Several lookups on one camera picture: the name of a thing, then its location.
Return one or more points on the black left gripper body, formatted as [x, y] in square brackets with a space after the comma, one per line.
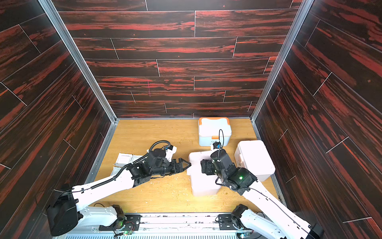
[165, 169]

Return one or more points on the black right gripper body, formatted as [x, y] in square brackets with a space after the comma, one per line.
[207, 166]

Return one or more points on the white gauze packet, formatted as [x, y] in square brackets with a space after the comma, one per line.
[123, 159]
[115, 170]
[135, 158]

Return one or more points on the white orange-trimmed medicine chest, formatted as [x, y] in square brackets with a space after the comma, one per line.
[214, 130]

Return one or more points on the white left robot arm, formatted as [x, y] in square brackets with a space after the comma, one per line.
[65, 208]

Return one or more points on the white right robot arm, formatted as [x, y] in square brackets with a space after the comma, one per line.
[279, 223]

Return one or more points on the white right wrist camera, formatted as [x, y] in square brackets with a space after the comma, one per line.
[216, 146]

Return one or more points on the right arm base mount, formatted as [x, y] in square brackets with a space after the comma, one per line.
[225, 222]

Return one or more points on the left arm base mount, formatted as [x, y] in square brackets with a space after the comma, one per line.
[130, 223]

